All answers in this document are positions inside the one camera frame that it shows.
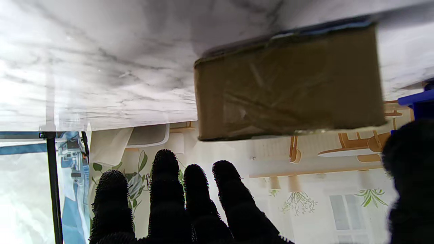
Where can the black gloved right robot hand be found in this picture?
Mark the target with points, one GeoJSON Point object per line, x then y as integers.
{"type": "Point", "coordinates": [176, 217]}

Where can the long cardboard package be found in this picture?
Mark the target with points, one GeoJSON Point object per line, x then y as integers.
{"type": "Point", "coordinates": [288, 84]}

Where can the blue plastic turnover box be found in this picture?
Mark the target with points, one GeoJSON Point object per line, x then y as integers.
{"type": "Point", "coordinates": [420, 101]}

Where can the black stand pole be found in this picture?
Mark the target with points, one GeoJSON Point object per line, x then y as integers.
{"type": "Point", "coordinates": [54, 186]}

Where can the printed room scene backdrop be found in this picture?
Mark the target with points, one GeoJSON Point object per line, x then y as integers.
{"type": "Point", "coordinates": [305, 189]}

